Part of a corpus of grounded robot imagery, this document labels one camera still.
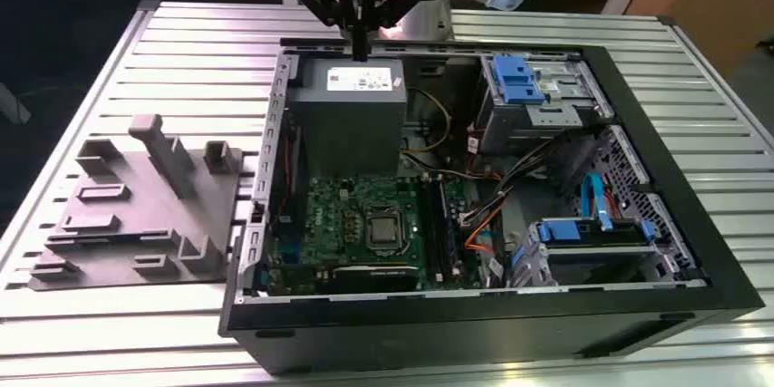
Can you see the black RAM slot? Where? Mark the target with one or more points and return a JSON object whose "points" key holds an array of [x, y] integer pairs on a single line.
{"points": [[429, 224]]}

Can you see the blue drive carrier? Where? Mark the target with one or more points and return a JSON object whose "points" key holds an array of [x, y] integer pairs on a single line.
{"points": [[516, 83]]}

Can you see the grey power supply unit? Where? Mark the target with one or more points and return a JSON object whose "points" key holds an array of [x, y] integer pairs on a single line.
{"points": [[339, 128]]}

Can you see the metal drive cage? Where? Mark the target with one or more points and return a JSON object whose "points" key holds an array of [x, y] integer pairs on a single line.
{"points": [[556, 119]]}

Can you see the green motherboard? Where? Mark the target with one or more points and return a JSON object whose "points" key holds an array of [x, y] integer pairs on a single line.
{"points": [[329, 224]]}

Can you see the silver CPU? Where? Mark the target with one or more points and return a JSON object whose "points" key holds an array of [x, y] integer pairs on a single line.
{"points": [[384, 230]]}

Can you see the black CPU socket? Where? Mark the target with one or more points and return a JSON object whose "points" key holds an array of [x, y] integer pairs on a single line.
{"points": [[387, 251]]}

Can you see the grey parts rack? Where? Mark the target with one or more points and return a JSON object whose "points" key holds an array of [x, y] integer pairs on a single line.
{"points": [[151, 206]]}

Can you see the grey metal leg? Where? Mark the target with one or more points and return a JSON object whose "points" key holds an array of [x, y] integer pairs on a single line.
{"points": [[14, 106]]}

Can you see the hard disk in blue carrier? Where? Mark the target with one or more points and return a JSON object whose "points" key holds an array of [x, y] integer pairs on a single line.
{"points": [[559, 230]]}

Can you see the black graphics card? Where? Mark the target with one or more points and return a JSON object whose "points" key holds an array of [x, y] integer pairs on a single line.
{"points": [[375, 280]]}

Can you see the metal disk bay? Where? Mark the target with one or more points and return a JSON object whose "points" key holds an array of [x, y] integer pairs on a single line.
{"points": [[538, 264]]}

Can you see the black open PC case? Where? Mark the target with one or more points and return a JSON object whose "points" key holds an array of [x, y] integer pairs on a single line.
{"points": [[423, 332]]}

